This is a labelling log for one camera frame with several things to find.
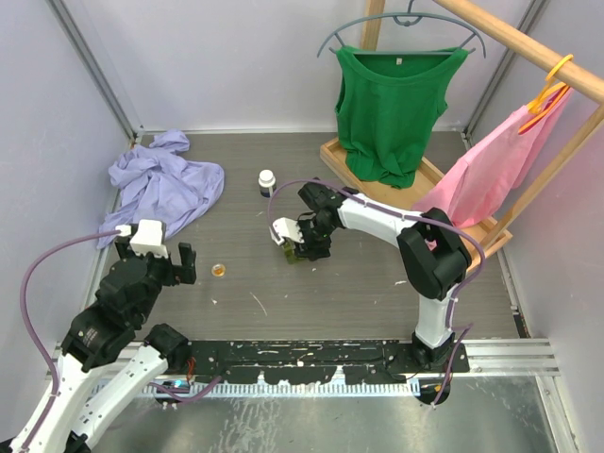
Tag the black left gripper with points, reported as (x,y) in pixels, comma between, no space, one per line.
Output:
(185,270)

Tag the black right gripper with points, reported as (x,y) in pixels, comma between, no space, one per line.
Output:
(310,250)

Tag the green pill organizer box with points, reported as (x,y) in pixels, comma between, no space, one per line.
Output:
(289,252)

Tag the orange bottle cap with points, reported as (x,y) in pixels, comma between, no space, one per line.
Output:
(218,270)

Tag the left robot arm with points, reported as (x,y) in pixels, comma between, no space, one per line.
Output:
(74,414)

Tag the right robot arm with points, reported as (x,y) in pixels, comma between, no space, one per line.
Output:
(435,258)

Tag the white capped dark pill bottle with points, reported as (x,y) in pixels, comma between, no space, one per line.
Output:
(267,183)

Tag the lavender crumpled shirt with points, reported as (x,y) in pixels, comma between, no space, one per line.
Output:
(156,183)

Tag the wooden clothes rack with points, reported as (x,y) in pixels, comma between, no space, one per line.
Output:
(492,234)

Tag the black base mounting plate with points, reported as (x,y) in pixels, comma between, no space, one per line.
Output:
(306,362)

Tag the green tank top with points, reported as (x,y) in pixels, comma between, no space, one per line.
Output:
(387,107)

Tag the pink shirt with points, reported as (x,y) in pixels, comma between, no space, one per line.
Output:
(478,183)

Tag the grey clothes hanger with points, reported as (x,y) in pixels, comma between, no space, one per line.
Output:
(409,32)

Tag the yellow clothes hanger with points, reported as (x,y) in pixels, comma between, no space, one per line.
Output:
(550,95)

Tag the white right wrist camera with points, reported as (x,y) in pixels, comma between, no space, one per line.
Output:
(286,230)

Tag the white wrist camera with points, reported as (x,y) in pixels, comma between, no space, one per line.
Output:
(286,230)
(146,237)

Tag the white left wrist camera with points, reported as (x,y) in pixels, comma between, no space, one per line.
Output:
(146,237)

